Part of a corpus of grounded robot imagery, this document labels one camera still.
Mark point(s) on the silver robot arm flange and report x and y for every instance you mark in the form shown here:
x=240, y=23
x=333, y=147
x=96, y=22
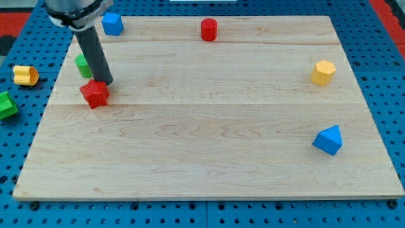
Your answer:
x=77, y=15

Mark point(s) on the light wooden board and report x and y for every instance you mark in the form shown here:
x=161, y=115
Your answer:
x=233, y=119

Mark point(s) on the red cylinder block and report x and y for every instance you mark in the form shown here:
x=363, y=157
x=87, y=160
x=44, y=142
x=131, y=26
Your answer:
x=209, y=29

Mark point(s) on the red star block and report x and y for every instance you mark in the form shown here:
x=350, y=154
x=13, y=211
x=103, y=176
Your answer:
x=95, y=93

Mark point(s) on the blue cube block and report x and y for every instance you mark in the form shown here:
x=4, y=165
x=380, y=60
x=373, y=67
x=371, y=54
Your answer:
x=112, y=24

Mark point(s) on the yellow hexagon block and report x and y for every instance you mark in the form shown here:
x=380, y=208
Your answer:
x=323, y=73

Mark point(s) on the blue triangular prism block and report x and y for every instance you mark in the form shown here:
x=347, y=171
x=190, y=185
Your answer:
x=329, y=140

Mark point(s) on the green cylinder block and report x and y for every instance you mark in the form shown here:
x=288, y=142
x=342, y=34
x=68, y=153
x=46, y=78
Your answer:
x=83, y=66

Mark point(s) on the yellow heart block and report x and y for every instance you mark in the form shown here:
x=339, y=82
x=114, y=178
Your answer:
x=25, y=75

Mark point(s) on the green block at edge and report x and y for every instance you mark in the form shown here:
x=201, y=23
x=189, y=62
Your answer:
x=8, y=106

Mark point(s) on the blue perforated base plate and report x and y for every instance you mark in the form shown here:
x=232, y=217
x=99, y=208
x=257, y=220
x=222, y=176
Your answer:
x=372, y=33

